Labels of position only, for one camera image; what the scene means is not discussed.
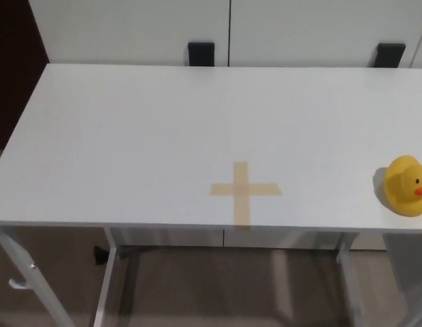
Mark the yellow rubber duck toy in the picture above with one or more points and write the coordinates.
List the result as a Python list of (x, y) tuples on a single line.
[(400, 192)]

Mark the short beige tape strip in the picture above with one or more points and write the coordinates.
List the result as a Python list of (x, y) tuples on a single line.
[(224, 190)]

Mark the black bracket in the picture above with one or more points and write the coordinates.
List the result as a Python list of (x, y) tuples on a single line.
[(201, 54), (389, 56)]

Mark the white desk leg with hook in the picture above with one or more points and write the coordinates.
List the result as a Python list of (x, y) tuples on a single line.
[(25, 262)]

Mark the small black floor object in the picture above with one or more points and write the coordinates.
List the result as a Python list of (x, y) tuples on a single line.
[(100, 255)]

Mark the white cabinet panel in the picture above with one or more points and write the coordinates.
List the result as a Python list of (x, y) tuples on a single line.
[(129, 30), (316, 30)]

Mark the dark maroon door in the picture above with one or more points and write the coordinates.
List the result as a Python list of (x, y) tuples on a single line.
[(13, 68)]

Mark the white desk apron panel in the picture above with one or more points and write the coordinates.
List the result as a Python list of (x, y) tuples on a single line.
[(183, 236)]

